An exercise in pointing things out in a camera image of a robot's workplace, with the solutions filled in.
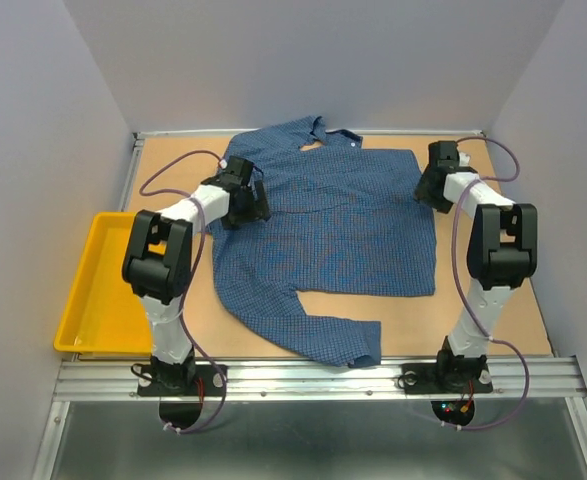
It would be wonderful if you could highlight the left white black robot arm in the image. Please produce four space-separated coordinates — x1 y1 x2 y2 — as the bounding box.
122 156 270 396

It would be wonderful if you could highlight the yellow plastic tray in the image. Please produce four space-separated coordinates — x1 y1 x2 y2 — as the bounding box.
54 212 152 356

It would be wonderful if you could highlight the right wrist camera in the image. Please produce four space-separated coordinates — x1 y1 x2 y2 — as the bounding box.
459 152 471 166

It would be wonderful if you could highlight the aluminium mounting rail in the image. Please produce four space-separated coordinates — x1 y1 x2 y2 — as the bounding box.
53 356 587 402

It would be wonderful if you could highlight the blue checked long sleeve shirt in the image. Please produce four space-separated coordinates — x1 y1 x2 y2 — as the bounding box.
209 116 436 368

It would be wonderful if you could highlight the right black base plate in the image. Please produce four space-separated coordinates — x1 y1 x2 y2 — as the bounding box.
397 363 494 395

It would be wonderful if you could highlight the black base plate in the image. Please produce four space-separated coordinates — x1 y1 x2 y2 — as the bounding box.
130 363 227 398
397 363 494 395

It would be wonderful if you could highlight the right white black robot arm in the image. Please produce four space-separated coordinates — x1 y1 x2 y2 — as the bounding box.
402 140 538 394

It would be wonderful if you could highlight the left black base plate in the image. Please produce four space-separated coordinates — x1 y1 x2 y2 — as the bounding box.
130 363 227 398

